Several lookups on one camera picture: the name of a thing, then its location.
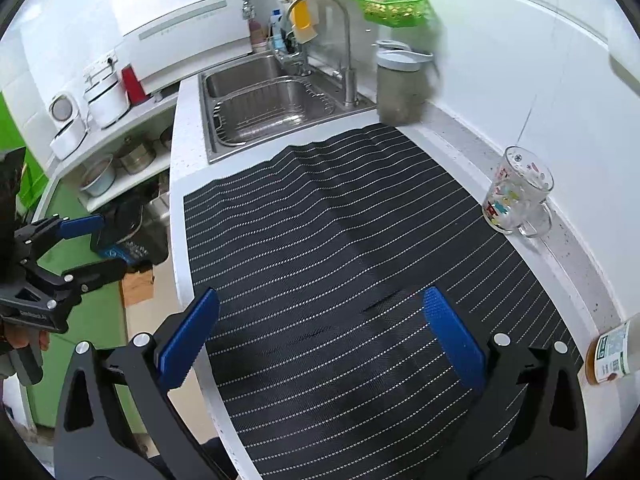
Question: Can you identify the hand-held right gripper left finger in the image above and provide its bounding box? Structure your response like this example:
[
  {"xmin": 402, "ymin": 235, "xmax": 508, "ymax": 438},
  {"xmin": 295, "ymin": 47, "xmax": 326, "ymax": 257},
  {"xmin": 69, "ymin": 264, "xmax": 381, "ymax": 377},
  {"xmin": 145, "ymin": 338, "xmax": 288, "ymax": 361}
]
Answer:
[{"xmin": 52, "ymin": 287, "xmax": 226, "ymax": 480}]

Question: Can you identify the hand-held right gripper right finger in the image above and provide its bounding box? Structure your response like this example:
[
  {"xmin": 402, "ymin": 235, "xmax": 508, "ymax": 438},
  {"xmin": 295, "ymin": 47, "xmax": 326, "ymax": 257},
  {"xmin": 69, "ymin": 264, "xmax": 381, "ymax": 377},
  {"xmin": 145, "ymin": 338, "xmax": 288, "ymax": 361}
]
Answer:
[{"xmin": 422, "ymin": 287, "xmax": 588, "ymax": 480}]

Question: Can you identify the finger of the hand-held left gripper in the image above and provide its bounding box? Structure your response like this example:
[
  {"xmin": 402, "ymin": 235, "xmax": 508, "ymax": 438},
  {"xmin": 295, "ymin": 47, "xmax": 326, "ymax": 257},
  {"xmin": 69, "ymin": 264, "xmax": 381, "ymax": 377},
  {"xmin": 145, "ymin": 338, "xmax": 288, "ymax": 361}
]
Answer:
[
  {"xmin": 22, "ymin": 257, "xmax": 129, "ymax": 307},
  {"xmin": 14, "ymin": 213, "xmax": 107, "ymax": 262}
]

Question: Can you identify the person's left hand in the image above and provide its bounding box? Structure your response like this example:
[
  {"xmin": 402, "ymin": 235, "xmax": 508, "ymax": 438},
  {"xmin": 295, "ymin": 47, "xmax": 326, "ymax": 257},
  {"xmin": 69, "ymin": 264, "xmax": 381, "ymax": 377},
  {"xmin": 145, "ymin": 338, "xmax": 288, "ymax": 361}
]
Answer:
[{"xmin": 0, "ymin": 326, "xmax": 51, "ymax": 381}]

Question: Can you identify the cardboard box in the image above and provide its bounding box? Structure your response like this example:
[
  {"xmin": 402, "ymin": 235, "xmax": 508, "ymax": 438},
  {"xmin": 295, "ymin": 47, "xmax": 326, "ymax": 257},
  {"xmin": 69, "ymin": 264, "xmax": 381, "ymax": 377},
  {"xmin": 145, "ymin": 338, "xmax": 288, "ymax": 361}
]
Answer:
[{"xmin": 120, "ymin": 265, "xmax": 155, "ymax": 309}]

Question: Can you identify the pale blue bowl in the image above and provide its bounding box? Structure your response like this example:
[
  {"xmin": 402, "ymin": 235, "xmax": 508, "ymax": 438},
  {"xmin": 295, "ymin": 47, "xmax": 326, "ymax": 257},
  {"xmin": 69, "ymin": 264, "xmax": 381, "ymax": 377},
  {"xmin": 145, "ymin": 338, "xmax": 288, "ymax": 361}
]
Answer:
[{"xmin": 80, "ymin": 155, "xmax": 117, "ymax": 197}]

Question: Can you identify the black bag with blue label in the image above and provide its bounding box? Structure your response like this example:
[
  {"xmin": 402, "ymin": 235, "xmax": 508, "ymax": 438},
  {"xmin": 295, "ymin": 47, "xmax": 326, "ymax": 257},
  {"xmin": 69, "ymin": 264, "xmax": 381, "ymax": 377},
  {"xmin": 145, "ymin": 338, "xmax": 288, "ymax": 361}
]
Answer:
[{"xmin": 90, "ymin": 194, "xmax": 170, "ymax": 267}]

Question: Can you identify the stainless steel pot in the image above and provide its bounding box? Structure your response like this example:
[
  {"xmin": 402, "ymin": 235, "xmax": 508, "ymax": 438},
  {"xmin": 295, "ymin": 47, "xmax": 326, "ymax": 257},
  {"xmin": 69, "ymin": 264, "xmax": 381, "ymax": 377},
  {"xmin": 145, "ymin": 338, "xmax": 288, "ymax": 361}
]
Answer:
[{"xmin": 117, "ymin": 141, "xmax": 156, "ymax": 176}]

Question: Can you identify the small white appliance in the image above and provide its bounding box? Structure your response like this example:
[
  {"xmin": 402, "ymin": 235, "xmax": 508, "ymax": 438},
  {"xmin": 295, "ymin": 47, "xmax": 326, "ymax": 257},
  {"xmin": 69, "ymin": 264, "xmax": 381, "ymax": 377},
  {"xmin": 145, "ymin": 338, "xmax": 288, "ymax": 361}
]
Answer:
[{"xmin": 48, "ymin": 92, "xmax": 89, "ymax": 161}]

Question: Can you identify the white open shelf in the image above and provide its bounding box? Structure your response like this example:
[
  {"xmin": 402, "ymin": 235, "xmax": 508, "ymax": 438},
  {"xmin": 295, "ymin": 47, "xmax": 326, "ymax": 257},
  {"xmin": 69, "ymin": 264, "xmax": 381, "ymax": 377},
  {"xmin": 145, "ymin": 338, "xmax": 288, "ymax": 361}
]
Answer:
[{"xmin": 47, "ymin": 94, "xmax": 179, "ymax": 213}]

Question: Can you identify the white electric cooker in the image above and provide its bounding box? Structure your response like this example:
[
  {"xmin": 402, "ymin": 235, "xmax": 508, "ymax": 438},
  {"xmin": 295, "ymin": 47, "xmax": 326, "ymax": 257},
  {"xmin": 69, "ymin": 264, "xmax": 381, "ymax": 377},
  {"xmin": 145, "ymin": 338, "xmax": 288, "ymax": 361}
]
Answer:
[{"xmin": 82, "ymin": 57, "xmax": 132, "ymax": 129}]

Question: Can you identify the red cup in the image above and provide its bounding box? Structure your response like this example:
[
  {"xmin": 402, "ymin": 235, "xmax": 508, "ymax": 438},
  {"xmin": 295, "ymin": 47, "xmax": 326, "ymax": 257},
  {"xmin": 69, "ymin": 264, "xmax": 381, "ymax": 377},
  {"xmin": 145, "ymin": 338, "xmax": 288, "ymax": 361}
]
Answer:
[{"xmin": 121, "ymin": 64, "xmax": 149, "ymax": 107}]

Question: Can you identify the printed glass mug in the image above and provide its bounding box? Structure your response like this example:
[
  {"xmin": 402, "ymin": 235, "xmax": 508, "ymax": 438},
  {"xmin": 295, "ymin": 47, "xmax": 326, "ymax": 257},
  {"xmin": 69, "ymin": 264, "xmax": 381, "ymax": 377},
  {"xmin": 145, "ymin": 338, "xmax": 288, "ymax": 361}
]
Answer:
[{"xmin": 482, "ymin": 146, "xmax": 555, "ymax": 237}]

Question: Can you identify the black striped mat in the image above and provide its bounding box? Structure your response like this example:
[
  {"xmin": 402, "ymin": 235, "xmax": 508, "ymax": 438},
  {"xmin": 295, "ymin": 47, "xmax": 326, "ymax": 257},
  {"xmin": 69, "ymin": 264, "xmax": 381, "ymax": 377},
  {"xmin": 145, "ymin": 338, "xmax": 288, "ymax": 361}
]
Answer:
[{"xmin": 182, "ymin": 124, "xmax": 586, "ymax": 480}]

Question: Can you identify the labelled plastic bottle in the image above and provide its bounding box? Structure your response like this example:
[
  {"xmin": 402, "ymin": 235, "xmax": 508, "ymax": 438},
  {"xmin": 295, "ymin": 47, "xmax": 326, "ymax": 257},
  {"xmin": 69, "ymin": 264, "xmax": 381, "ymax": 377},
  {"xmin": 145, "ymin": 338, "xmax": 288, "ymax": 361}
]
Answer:
[{"xmin": 585, "ymin": 312, "xmax": 640, "ymax": 387}]

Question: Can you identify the white countertop dishwasher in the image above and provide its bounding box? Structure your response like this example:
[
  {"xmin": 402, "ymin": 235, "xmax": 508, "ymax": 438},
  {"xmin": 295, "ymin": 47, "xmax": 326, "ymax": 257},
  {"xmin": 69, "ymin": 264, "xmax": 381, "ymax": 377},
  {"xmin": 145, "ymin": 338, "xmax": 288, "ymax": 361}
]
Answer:
[{"xmin": 110, "ymin": 0, "xmax": 254, "ymax": 92}]

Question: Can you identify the stainless steel sink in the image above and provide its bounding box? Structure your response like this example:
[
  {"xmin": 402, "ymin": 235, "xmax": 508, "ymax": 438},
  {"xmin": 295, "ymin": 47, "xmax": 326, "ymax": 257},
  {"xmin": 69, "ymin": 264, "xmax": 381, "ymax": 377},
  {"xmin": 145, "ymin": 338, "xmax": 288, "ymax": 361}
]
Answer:
[{"xmin": 198, "ymin": 52, "xmax": 377, "ymax": 165}]

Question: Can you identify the grey lidded storage container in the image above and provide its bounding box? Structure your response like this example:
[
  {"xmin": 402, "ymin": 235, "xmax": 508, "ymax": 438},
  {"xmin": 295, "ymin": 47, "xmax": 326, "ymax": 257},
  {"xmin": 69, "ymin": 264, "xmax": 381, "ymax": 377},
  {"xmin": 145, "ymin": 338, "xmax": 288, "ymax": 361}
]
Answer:
[{"xmin": 375, "ymin": 40, "xmax": 435, "ymax": 126}]

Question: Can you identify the pink liquid bottle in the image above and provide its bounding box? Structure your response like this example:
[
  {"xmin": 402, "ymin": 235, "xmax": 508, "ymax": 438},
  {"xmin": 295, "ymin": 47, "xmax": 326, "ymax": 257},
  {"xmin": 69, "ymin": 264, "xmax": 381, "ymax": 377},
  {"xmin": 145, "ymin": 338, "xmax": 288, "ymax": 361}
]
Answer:
[{"xmin": 248, "ymin": 16, "xmax": 269, "ymax": 54}]

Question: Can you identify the tall gooseneck steel faucet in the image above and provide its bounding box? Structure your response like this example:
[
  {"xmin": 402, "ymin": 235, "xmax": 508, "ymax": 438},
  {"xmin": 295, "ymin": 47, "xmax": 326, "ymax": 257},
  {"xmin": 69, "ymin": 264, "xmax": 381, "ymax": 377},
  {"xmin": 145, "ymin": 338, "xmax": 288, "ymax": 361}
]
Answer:
[{"xmin": 286, "ymin": 0, "xmax": 359, "ymax": 109}]

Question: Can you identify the white bottle with blue cap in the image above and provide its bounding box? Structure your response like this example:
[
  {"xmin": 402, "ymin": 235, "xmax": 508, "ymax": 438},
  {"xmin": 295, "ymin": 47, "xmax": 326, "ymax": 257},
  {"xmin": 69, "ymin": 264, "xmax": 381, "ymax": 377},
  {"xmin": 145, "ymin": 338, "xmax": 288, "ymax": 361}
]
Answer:
[{"xmin": 269, "ymin": 8, "xmax": 286, "ymax": 52}]

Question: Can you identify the green plastic basket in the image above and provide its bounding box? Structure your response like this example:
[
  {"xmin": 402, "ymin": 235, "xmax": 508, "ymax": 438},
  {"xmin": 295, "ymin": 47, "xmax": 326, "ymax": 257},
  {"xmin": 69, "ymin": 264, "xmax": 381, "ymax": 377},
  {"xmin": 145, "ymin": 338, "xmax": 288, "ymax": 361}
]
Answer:
[{"xmin": 351, "ymin": 0, "xmax": 435, "ymax": 29}]

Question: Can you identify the wire sink drain basket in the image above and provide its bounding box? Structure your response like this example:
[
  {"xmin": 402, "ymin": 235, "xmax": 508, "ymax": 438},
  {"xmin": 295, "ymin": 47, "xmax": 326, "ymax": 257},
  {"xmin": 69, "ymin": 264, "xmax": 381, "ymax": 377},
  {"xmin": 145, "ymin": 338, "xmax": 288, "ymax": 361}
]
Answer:
[{"xmin": 212, "ymin": 77, "xmax": 337, "ymax": 146}]

